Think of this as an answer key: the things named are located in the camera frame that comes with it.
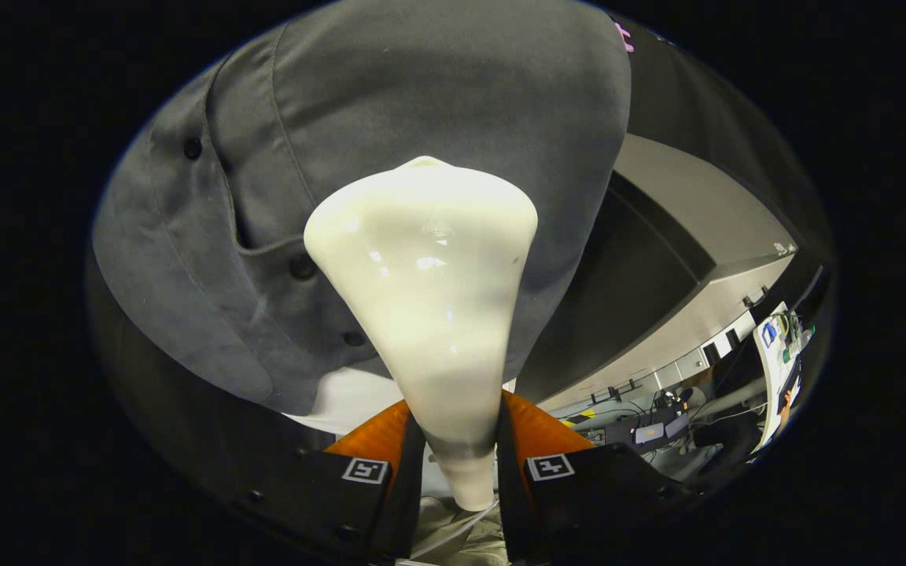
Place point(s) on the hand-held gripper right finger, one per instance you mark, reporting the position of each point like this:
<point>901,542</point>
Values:
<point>512,503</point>

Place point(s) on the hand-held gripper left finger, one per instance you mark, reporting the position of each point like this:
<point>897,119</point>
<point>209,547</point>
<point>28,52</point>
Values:
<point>406,503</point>

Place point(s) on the white garment steamer head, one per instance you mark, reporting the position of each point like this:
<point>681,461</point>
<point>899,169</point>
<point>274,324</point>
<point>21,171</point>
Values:
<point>421,275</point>

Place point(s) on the dark grey button shirt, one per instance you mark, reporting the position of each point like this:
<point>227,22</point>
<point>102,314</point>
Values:
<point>421,79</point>

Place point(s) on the white mannequin torso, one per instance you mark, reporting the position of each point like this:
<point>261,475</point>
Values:
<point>343,401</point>

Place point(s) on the grey electronics box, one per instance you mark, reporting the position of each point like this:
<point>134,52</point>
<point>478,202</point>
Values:
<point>618,432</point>

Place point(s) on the white office desk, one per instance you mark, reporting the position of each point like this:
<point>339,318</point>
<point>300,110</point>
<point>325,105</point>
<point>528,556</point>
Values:
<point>771,377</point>

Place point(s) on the small blue card holder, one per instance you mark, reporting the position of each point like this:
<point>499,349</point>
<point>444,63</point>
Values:
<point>768,334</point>

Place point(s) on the grey cabinet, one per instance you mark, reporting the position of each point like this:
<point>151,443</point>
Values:
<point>705,204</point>

